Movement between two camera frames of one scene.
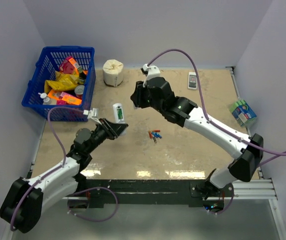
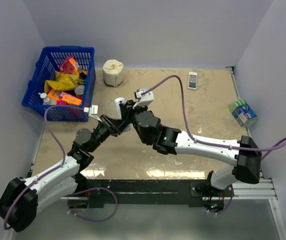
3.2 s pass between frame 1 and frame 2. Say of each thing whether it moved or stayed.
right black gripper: moved
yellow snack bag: stayed
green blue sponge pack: stayed
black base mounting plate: stayed
